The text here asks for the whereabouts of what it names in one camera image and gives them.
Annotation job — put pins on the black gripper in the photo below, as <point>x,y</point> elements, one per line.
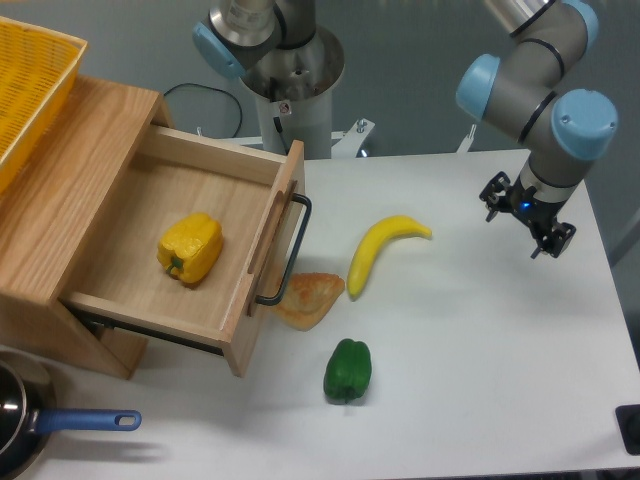
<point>551,237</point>

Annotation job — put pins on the wooden top drawer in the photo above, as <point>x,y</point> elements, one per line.
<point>259,200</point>

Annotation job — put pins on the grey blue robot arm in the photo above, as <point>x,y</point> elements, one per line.
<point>565,134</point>

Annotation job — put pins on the wooden drawer cabinet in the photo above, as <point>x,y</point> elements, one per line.
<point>48,214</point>

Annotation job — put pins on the yellow banana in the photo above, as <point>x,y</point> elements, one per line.
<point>372,244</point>

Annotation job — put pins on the black corner device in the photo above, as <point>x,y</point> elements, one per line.
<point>628,419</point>

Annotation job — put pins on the toy croissant pastry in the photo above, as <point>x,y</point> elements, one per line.
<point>308,298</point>

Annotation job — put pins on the green bell pepper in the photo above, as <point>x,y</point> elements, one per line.
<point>348,371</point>

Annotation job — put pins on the yellow bell pepper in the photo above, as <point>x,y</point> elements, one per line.
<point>189,249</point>

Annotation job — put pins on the yellow plastic basket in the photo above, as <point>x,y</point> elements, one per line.
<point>39,67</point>

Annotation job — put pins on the black pan blue handle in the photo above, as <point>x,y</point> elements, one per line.
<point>29,414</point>

